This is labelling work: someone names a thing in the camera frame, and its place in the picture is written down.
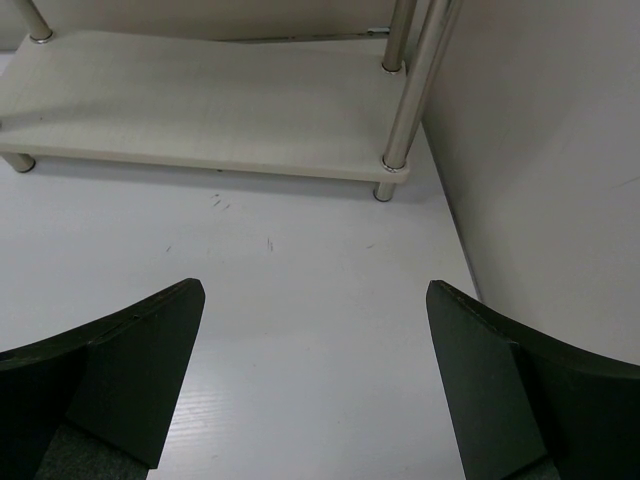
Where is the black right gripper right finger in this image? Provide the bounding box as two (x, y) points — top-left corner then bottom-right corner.
(426, 280), (639, 479)

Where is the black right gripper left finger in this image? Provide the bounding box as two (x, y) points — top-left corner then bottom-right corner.
(1, 278), (205, 479)

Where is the white two-tier shelf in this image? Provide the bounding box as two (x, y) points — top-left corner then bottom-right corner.
(1, 1), (461, 202)

